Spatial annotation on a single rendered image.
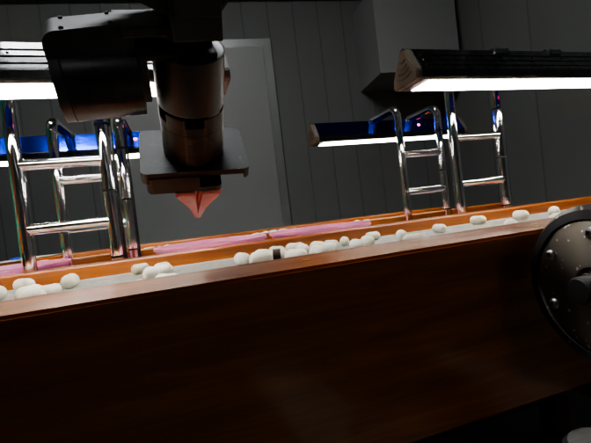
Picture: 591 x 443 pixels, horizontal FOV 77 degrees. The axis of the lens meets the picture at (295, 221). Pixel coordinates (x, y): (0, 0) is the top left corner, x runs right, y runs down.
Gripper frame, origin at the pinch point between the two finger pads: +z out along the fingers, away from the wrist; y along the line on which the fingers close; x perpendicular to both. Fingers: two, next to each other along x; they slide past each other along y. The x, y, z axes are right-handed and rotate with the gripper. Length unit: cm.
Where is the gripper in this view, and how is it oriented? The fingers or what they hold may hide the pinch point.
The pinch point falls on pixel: (197, 209)
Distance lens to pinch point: 45.8
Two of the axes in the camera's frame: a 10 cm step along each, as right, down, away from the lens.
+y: -9.5, 1.1, -2.9
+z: -1.6, 6.4, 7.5
